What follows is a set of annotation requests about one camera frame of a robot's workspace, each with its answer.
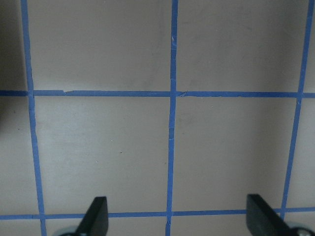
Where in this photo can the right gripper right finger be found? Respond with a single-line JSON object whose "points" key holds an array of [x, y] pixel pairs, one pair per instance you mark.
{"points": [[261, 219]]}

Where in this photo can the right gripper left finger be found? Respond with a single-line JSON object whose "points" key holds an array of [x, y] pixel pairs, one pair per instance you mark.
{"points": [[95, 222]]}

